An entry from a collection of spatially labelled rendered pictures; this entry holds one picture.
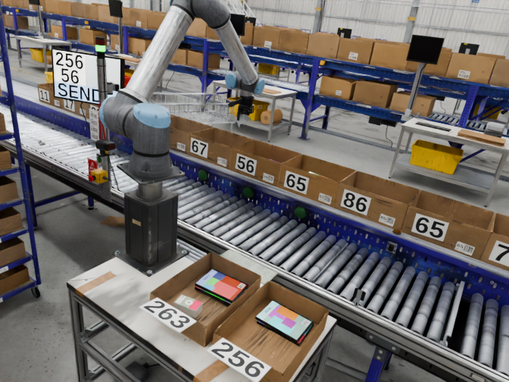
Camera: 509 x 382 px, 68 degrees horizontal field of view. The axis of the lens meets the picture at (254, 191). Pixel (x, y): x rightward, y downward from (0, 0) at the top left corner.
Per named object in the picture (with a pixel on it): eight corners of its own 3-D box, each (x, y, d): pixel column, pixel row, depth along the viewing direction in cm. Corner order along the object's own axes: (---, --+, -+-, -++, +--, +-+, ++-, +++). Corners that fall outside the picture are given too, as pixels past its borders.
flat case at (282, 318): (296, 343, 142) (297, 340, 142) (254, 319, 151) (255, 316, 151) (312, 324, 153) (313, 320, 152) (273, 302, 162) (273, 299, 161)
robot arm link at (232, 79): (238, 75, 214) (251, 72, 223) (223, 71, 219) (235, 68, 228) (238, 92, 219) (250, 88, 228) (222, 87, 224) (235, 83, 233)
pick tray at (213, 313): (148, 313, 150) (148, 292, 146) (209, 268, 181) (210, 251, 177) (204, 348, 138) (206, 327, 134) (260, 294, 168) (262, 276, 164)
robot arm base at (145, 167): (142, 181, 156) (142, 158, 151) (120, 164, 167) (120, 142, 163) (181, 173, 169) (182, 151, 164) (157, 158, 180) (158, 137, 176)
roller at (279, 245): (254, 264, 197) (254, 255, 195) (300, 227, 238) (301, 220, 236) (262, 267, 195) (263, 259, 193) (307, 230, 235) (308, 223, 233)
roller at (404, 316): (391, 331, 163) (394, 322, 161) (417, 275, 204) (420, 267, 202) (403, 336, 161) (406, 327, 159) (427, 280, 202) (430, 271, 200)
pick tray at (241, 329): (210, 352, 136) (212, 332, 132) (265, 298, 166) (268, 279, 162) (279, 397, 123) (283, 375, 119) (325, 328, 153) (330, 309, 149)
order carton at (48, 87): (39, 101, 374) (36, 83, 367) (67, 98, 397) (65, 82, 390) (62, 110, 356) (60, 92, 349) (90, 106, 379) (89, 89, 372)
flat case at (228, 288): (232, 304, 156) (232, 301, 155) (194, 286, 164) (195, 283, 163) (248, 286, 167) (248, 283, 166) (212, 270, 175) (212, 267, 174)
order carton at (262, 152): (229, 170, 263) (231, 147, 256) (252, 161, 286) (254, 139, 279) (277, 188, 245) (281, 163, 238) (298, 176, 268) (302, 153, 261)
